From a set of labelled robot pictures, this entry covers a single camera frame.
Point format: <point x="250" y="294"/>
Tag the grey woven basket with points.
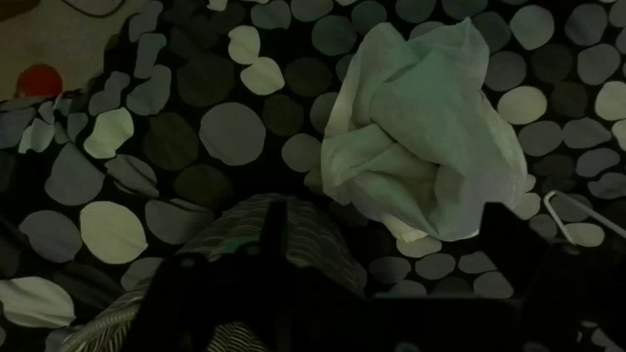
<point x="314" y="236"/>

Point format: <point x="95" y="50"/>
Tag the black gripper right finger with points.
<point x="510" y="247"/>

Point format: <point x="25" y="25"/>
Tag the black pebble-pattern bedspread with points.
<point x="232" y="134"/>

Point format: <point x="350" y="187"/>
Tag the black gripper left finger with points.
<point x="277" y="228"/>

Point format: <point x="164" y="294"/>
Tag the crumpled white cloth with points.
<point x="418" y="130"/>

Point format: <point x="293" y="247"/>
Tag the small red object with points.
<point x="40" y="81"/>

